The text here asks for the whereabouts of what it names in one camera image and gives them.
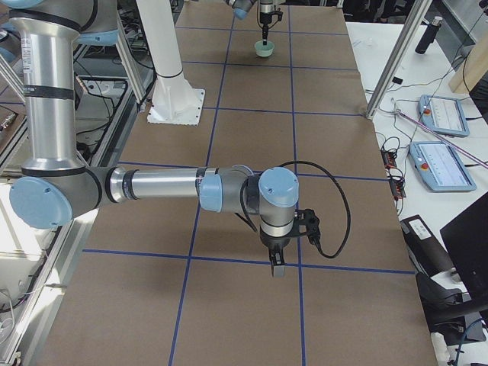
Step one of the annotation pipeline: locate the black flat box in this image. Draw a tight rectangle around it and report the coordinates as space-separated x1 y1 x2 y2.
400 215 454 277

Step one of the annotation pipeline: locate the lower blue teach pendant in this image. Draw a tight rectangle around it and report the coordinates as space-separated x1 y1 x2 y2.
409 141 477 192

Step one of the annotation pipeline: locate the small electronics board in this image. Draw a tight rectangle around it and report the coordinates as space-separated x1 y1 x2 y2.
380 148 406 201

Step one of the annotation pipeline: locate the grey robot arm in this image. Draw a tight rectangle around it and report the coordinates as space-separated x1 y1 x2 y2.
224 0 283 46
8 1 299 277

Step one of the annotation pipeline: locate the black computer monitor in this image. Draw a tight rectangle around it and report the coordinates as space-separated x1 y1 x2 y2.
439 78 488 302

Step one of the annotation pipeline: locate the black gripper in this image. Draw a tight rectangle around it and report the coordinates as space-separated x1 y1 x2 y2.
260 234 292 278
258 9 283 46

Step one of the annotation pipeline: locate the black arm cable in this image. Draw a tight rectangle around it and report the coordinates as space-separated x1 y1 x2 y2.
233 160 352 258

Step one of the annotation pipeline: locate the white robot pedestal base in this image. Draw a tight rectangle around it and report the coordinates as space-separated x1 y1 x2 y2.
136 0 205 126

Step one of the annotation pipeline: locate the black cylinder on desk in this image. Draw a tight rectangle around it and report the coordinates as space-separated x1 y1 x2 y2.
415 18 442 54

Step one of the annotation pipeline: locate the aluminium frame post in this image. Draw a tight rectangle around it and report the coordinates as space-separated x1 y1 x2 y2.
364 0 432 120

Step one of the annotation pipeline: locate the upper blue teach pendant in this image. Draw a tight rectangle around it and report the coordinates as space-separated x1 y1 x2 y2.
419 95 470 137

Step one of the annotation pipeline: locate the blue teach pendant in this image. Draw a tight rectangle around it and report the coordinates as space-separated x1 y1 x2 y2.
409 141 477 192
419 95 470 137

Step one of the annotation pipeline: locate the light green ceramic bowl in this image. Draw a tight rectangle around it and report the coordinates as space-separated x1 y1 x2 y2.
254 40 275 58

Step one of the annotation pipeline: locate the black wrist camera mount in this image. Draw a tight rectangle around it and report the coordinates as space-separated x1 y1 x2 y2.
291 209 321 248

